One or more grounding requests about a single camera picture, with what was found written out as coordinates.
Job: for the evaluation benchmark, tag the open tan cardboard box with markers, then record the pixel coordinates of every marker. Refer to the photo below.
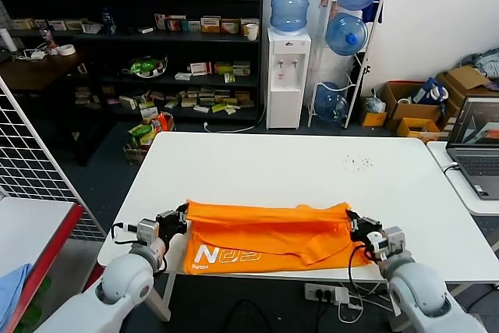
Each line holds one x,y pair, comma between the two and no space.
466,75

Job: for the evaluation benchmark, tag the small yellow cardboard box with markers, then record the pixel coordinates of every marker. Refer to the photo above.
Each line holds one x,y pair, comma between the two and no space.
373,118

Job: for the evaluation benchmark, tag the black shelf unit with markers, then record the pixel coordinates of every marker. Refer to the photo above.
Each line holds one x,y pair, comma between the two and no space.
187,37

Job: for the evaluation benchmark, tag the clear pink drink bottle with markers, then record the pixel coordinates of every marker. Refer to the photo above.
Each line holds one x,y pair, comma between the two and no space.
46,38

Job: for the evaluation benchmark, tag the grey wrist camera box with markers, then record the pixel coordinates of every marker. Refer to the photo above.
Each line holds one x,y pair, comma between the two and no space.
147,231
394,241

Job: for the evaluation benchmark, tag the white water dispenser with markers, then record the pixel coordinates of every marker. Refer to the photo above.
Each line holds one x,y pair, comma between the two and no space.
286,83

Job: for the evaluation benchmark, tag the pile of grey blue clothes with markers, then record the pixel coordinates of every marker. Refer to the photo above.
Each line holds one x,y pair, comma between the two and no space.
483,62

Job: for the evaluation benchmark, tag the dark blue drink bottle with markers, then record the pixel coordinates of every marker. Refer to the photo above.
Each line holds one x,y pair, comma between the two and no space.
108,21

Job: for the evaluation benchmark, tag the light blue cloth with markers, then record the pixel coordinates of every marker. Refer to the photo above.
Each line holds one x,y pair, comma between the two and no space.
11,294

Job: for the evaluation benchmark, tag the dark blue cloth on rack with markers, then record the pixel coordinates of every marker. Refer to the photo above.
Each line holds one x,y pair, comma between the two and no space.
372,11

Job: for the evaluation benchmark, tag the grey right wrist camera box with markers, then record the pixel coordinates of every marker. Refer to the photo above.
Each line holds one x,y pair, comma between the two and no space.
394,241

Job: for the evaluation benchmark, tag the red edged white cart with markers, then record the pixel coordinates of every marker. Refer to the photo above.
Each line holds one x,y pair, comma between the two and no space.
35,224

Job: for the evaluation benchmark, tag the white cylinder roll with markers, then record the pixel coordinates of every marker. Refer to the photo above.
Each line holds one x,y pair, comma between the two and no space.
8,40

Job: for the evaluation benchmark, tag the dark brown desk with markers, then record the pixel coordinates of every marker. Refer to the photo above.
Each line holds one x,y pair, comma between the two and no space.
39,71

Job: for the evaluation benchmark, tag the orange t-shirt with white print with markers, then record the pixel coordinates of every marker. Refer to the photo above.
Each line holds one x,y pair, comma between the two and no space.
265,239

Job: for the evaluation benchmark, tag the grey open laptop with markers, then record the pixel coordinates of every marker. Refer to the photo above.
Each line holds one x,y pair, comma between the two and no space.
477,161

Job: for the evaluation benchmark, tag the white tape roll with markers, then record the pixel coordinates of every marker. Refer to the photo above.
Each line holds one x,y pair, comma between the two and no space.
66,50

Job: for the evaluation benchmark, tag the blue water jug without cap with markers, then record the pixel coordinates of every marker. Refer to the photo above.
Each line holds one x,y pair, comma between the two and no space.
329,105

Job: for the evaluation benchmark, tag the white jug rack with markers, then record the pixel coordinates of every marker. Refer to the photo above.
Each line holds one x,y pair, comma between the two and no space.
311,112

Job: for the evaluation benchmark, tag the orange white medicine box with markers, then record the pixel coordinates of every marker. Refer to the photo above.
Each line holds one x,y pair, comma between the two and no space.
210,25

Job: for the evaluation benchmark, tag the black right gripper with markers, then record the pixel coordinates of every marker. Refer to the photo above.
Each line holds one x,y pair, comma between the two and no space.
366,227

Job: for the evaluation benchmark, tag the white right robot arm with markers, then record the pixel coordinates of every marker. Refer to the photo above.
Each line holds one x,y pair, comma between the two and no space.
421,290

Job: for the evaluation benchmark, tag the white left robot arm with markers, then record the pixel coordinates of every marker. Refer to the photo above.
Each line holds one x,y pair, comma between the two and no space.
121,282

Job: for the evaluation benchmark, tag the small white side table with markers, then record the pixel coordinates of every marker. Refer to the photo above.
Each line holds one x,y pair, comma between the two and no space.
440,153

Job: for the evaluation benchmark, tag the cardboard box of snacks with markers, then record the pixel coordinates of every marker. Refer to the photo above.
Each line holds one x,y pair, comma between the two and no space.
142,136

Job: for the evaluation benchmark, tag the white power strip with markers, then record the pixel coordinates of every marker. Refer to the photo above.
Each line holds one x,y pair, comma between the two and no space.
319,293

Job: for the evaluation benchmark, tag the crumpled clear plastic bag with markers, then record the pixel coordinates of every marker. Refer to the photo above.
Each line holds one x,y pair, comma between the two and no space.
375,103

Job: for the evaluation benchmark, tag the bowl with green packets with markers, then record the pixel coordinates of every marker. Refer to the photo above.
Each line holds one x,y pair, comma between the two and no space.
146,67

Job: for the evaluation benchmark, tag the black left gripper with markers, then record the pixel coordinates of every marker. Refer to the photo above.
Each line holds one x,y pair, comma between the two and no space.
169,224

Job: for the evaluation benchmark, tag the large brown cardboard box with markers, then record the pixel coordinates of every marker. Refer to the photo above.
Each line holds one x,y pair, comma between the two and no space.
393,101

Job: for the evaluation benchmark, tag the flat yellow cardboard box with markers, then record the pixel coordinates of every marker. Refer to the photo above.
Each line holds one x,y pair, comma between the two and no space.
419,130

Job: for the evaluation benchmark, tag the black stand behind rack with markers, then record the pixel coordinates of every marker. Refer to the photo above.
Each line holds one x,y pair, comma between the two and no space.
360,71

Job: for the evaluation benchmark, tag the large white table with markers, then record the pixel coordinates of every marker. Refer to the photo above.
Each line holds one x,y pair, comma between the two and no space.
292,169

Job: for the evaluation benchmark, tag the white red medicine box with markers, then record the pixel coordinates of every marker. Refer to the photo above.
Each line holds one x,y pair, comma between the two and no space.
200,68

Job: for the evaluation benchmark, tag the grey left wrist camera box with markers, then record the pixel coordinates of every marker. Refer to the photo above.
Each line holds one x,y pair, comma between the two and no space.
147,231

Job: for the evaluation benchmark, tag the upright blue water jug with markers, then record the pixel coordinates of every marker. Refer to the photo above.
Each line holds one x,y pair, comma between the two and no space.
290,1

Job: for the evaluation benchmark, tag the white paper cup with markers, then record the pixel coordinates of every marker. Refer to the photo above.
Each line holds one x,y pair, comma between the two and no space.
252,32

